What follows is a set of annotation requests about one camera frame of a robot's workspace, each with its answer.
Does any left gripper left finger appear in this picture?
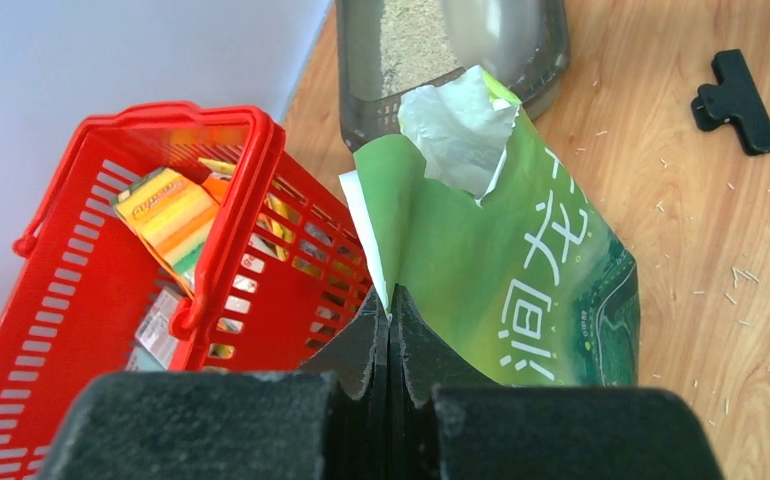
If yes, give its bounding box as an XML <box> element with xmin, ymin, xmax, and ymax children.
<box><xmin>38</xmin><ymin>292</ymin><xmax>387</xmax><ymax>479</ymax></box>

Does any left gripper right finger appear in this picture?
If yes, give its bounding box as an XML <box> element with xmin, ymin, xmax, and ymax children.
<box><xmin>389</xmin><ymin>287</ymin><xmax>723</xmax><ymax>479</ymax></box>

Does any green cat litter bag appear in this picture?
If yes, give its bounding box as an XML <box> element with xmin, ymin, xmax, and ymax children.
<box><xmin>340</xmin><ymin>66</ymin><xmax>641</xmax><ymax>386</ymax></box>

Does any black bag clip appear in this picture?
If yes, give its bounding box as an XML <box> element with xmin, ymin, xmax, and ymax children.
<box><xmin>690</xmin><ymin>49</ymin><xmax>770</xmax><ymax>156</ymax></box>

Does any clear plastic scoop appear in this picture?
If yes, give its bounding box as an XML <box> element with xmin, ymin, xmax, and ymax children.
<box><xmin>440</xmin><ymin>0</ymin><xmax>543</xmax><ymax>83</ymax></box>

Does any pink grey small box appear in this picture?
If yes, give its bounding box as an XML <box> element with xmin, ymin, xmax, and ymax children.
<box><xmin>125</xmin><ymin>287</ymin><xmax>182</xmax><ymax>372</ymax></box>

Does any grey litter box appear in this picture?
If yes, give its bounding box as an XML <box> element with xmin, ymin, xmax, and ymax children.
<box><xmin>336</xmin><ymin>1</ymin><xmax>571</xmax><ymax>151</ymax></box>

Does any red plastic shopping basket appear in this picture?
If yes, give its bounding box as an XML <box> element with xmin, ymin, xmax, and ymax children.
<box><xmin>0</xmin><ymin>102</ymin><xmax>371</xmax><ymax>479</ymax></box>

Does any orange packet in basket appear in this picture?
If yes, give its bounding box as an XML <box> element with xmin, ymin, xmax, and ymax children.
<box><xmin>198</xmin><ymin>157</ymin><xmax>297</xmax><ymax>260</ymax></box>

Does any colourful sponge pack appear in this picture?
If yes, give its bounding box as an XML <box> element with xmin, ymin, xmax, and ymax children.
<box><xmin>111</xmin><ymin>167</ymin><xmax>219</xmax><ymax>297</ymax></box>

